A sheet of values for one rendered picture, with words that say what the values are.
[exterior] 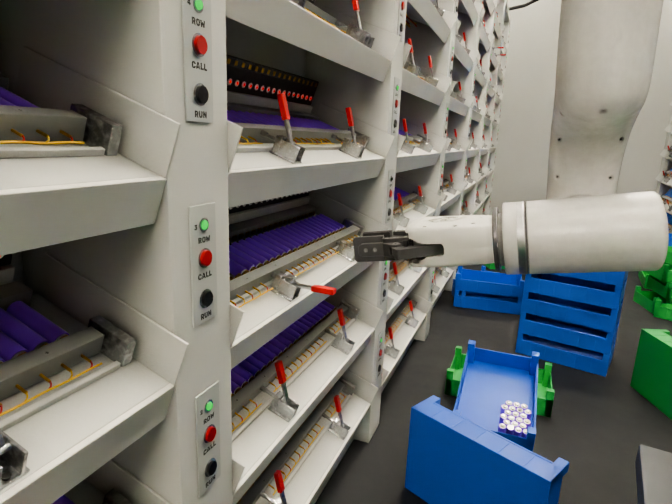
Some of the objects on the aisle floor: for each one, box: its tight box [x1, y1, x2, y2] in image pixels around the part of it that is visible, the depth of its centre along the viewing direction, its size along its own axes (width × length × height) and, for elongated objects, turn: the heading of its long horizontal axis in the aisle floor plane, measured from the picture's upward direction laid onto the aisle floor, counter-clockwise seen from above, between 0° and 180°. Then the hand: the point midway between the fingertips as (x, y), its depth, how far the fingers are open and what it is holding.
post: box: [396, 0, 459, 341], centre depth 173 cm, size 20×9×178 cm, turn 59°
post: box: [303, 0, 407, 443], centre depth 110 cm, size 20×9×178 cm, turn 59°
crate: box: [405, 395, 569, 504], centre depth 97 cm, size 8×30×20 cm, turn 34°
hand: (374, 245), depth 63 cm, fingers open, 3 cm apart
